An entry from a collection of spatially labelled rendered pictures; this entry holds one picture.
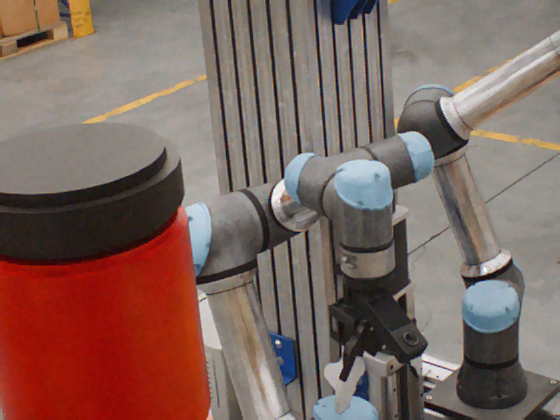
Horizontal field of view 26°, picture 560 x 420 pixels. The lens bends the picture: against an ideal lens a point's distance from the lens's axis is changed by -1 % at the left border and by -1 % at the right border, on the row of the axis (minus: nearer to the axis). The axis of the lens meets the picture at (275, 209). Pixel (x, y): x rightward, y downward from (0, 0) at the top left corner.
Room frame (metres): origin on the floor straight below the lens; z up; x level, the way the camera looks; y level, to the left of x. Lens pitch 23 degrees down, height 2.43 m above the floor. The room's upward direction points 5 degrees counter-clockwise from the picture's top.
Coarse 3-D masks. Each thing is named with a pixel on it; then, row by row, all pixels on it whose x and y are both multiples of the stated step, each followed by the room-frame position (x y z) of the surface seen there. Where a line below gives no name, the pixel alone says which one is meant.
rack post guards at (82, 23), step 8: (72, 0) 9.73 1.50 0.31; (80, 0) 9.75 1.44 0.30; (88, 0) 9.81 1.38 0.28; (72, 8) 9.74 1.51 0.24; (80, 8) 9.74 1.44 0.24; (88, 8) 9.80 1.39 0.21; (72, 16) 9.75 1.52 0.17; (80, 16) 9.73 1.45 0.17; (88, 16) 9.79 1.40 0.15; (80, 24) 9.72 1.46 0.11; (88, 24) 9.78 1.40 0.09; (80, 32) 9.72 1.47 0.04; (88, 32) 9.78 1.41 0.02
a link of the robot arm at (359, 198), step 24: (360, 168) 1.50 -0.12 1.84; (384, 168) 1.50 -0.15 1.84; (336, 192) 1.49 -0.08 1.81; (360, 192) 1.47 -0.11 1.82; (384, 192) 1.48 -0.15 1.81; (336, 216) 1.50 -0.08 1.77; (360, 216) 1.47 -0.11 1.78; (384, 216) 1.48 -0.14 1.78; (360, 240) 1.47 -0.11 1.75; (384, 240) 1.48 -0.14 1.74
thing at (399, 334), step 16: (384, 288) 1.50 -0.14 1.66; (368, 304) 1.47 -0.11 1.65; (384, 304) 1.47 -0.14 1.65; (368, 320) 1.46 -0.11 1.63; (384, 320) 1.45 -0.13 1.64; (400, 320) 1.45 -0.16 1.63; (384, 336) 1.43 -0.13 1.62; (400, 336) 1.43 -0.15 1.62; (416, 336) 1.43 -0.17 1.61; (400, 352) 1.41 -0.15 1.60; (416, 352) 1.41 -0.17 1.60
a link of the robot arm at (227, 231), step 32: (192, 224) 1.83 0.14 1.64; (224, 224) 1.84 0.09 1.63; (256, 224) 1.87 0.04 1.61; (224, 256) 1.82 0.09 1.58; (224, 288) 1.81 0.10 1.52; (224, 320) 1.80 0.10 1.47; (256, 320) 1.81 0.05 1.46; (224, 352) 1.80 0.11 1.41; (256, 352) 1.78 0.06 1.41; (256, 384) 1.76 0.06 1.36; (256, 416) 1.74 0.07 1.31; (288, 416) 1.75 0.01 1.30
